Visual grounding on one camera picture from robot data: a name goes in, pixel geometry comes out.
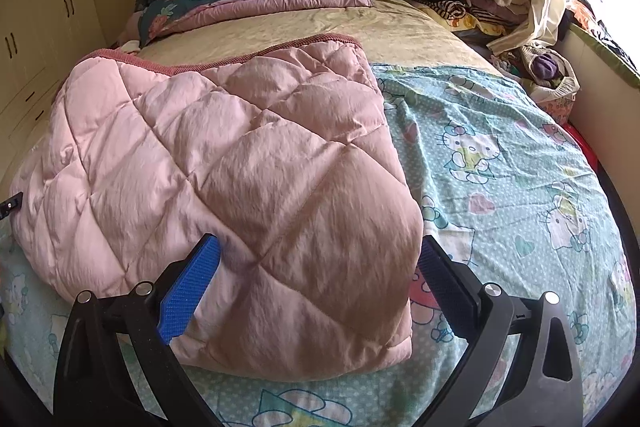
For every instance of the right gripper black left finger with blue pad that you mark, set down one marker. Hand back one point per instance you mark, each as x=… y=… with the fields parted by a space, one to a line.
x=92 y=385

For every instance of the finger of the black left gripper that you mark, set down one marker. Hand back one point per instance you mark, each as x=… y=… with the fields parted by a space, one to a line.
x=12 y=204

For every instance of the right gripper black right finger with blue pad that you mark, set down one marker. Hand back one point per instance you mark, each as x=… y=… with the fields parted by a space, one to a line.
x=543 y=386

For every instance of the pink quilted down jacket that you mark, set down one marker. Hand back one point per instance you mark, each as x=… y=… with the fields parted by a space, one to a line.
x=310 y=285

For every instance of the basket of clothes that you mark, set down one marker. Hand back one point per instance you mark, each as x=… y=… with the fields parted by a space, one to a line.
x=548 y=79

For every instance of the light blue cartoon bed sheet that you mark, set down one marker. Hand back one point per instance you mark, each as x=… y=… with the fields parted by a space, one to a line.
x=511 y=195

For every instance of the red object beside bed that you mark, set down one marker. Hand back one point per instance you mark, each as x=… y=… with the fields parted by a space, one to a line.
x=587 y=150

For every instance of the green window sill cover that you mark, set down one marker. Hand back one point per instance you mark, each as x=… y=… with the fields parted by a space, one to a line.
x=592 y=32

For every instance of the beige bed cover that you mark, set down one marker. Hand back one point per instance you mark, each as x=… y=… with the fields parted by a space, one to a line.
x=390 y=31

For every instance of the cream wardrobe with black handles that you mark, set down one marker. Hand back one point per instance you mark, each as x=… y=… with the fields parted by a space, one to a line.
x=41 y=41

